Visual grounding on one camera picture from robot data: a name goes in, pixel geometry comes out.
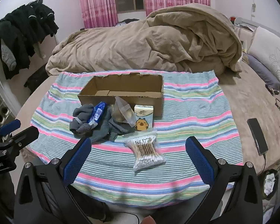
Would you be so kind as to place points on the white cloth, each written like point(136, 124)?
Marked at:
point(144, 151)

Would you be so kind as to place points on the grey-blue pillow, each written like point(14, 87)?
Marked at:
point(261, 71)

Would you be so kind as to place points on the black smartphone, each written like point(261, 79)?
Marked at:
point(257, 136)

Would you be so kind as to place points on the grey sock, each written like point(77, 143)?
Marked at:
point(105, 131)

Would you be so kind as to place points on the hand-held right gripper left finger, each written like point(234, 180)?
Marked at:
point(77, 163)

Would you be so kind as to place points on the beige duvet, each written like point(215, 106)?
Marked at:
point(142, 42)

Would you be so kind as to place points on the tissue pack with yellow chick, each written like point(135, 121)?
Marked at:
point(142, 117)

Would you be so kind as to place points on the hanging dark clothes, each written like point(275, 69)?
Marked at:
point(25, 32)

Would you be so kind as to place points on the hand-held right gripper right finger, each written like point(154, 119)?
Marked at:
point(199, 161)

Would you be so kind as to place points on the blue plastic packet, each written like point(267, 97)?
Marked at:
point(96, 113)

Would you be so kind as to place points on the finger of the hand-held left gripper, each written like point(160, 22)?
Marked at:
point(25, 135)
point(10, 126)

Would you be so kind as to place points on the grey hanging garment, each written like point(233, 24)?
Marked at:
point(8, 56)

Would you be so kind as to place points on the bed with beige sheet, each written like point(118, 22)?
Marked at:
point(242, 102)

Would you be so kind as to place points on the brown cardboard box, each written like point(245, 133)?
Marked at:
point(149, 106)

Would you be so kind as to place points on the dark cloth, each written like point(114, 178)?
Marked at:
point(129, 21)

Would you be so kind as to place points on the dark trash bin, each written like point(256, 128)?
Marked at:
point(269, 184)

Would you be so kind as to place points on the grey bed headboard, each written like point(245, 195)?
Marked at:
point(245, 19)

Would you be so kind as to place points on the grey stuffed toy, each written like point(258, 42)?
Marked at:
point(80, 119)

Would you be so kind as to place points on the striped pastel cloth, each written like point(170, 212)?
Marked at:
point(189, 121)

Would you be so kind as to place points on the white floral pillow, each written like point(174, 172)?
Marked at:
point(268, 49)

